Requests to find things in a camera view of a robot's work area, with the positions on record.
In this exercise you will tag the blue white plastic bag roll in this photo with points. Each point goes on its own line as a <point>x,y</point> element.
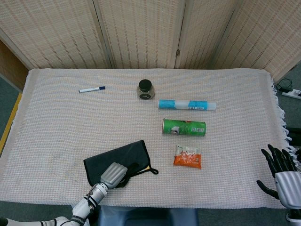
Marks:
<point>183,105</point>

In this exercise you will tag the yellow cloth with black back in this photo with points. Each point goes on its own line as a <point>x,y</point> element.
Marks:
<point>117,155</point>

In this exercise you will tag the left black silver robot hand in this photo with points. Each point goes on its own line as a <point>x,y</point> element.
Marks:
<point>114,174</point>

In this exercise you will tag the woven folding screen panel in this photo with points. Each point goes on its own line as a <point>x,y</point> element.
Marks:
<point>141,33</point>
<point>202,37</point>
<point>54,33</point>
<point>265,40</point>

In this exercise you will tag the orange white snack packet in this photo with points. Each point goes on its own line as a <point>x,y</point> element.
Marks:
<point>188,159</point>

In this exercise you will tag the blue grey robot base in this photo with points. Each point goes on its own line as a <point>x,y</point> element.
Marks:
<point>145,216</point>

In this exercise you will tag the pale woven tablecloth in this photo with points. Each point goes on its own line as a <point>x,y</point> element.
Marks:
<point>58,117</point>

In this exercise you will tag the green chips can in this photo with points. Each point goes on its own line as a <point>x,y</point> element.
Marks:
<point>183,127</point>

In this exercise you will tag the round glass jar black lid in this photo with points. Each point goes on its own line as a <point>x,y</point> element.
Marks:
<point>145,90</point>

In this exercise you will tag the white power strip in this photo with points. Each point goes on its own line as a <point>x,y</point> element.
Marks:
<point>292,93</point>

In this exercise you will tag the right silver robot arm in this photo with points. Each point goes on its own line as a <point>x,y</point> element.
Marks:
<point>294,215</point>

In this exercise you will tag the white marker blue cap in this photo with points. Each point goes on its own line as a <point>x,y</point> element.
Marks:
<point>90,89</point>

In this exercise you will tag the brass screen hinge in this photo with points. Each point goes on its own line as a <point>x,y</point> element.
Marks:
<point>178,52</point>

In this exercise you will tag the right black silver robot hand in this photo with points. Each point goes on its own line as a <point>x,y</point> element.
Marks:
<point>288,186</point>

